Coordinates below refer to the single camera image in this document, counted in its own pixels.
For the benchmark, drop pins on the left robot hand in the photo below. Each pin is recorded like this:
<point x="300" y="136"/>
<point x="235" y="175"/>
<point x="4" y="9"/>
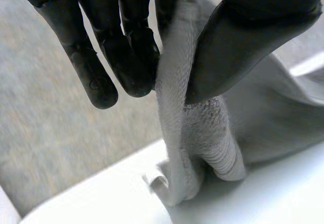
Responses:
<point x="227" y="52"/>

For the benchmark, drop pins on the grey towel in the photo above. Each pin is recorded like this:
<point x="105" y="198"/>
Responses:
<point x="255" y="123"/>

